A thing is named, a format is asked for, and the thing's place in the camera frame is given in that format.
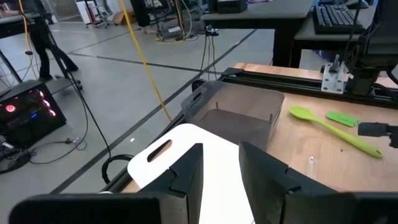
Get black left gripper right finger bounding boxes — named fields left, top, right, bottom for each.
left=238, top=141, right=341, bottom=224

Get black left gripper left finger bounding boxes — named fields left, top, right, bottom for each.
left=138, top=142, right=205, bottom=224

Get green silicone spatula clear handle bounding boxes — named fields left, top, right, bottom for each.
left=325, top=111, right=359, bottom=128

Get lime green silicone spoon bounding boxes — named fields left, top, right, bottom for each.
left=288, top=105, right=384, bottom=159

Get white plastic bin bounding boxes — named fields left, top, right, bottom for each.
left=127, top=123, right=259, bottom=224

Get grey plastic bin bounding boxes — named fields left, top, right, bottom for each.
left=180, top=80, right=285, bottom=152

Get grey desk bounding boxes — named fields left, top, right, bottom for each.
left=289, top=14, right=377, bottom=69

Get computer keyboard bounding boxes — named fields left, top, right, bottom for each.
left=312, top=4, right=365, bottom=35

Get computer mouse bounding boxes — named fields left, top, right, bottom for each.
left=346, top=0, right=370, bottom=9

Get black computer tower red lights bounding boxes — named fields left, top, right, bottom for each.
left=0, top=79, right=67, bottom=150

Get cardboard box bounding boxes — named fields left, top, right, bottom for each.
left=112, top=11, right=137, bottom=26

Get white cabinet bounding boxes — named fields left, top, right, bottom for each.
left=75, top=0, right=103, bottom=26

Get person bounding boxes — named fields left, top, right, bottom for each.
left=29, top=0, right=79, bottom=82

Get coiled black cable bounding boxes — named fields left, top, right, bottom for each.
left=101, top=154, right=135, bottom=185

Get yellow floor cable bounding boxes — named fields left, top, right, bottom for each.
left=118, top=0, right=172, bottom=123

